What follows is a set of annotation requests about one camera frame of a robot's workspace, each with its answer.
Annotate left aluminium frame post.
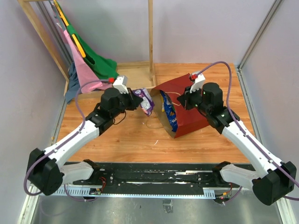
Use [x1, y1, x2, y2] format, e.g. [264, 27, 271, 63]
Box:
[36, 0, 72, 68]

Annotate yellow hanger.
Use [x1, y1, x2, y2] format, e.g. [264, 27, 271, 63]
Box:
[54, 0, 86, 58]

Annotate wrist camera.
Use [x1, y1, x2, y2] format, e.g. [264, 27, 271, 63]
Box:
[189, 71, 206, 93]
[113, 76, 128, 94]

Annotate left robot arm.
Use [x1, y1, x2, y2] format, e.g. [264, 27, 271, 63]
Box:
[23, 88, 143, 196]

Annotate purple candy bag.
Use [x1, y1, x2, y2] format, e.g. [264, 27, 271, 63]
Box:
[133, 88, 155, 116]

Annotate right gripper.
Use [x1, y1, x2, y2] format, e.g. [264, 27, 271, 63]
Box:
[177, 84, 211, 114]

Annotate red brown paper bag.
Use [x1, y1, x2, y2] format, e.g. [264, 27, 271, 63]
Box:
[150, 74, 208, 138]

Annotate wooden clothes rack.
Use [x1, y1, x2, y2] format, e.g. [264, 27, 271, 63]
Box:
[17, 0, 157, 100]

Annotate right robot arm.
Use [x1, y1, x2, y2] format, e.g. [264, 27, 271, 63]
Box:
[177, 83, 298, 205]

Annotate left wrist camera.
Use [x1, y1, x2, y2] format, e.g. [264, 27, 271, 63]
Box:
[113, 76, 128, 94]

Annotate blue grey cloth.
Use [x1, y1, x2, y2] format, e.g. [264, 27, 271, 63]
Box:
[65, 62, 80, 104]

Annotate grey slotted cable duct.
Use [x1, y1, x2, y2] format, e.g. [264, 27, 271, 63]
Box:
[53, 183, 216, 199]

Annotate right aluminium frame post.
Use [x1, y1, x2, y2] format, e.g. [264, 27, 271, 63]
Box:
[237, 0, 285, 70]

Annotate front aluminium rail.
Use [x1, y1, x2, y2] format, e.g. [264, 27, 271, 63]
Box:
[276, 197, 298, 224]

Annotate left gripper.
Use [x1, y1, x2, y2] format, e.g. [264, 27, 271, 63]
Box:
[111, 87, 142, 118]

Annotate aluminium frame post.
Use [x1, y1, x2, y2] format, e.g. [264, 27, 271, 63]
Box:
[237, 0, 285, 70]
[36, 0, 72, 68]

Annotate blue chips bag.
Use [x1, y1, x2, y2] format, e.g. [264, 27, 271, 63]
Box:
[160, 90, 178, 132]

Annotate green cloth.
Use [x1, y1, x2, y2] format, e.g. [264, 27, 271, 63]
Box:
[60, 6, 119, 79]

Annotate pink cloth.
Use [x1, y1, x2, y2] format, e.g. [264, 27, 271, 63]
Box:
[64, 30, 112, 93]

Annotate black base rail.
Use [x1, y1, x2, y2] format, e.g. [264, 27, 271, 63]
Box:
[67, 162, 238, 189]

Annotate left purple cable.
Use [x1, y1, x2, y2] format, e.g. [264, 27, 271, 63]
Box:
[23, 78, 115, 203]

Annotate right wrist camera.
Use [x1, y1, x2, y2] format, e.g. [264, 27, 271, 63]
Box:
[189, 71, 206, 93]

